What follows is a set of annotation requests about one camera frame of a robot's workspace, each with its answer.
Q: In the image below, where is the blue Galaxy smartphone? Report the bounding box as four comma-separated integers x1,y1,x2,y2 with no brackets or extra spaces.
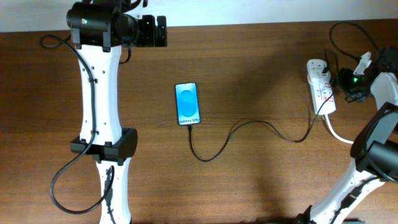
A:
175,82,201,126

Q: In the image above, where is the white power strip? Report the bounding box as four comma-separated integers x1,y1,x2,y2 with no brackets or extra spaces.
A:
307,59,336,115

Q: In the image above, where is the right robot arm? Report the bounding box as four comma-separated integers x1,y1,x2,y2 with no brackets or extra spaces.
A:
294,47,397,223

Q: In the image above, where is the white USB charger plug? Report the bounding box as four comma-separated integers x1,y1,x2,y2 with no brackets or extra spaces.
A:
310,69,331,83

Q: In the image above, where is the black USB charging cable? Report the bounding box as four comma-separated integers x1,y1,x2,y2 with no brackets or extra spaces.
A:
187,49,340,163

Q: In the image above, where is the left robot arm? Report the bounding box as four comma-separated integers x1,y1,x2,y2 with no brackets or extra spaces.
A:
67,1,167,223

